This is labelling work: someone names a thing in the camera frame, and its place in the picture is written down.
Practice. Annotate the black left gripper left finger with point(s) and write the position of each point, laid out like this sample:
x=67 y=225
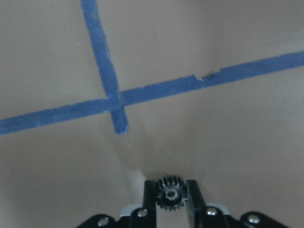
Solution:
x=142 y=217

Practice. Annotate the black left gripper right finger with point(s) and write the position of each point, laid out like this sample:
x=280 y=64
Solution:
x=201 y=215

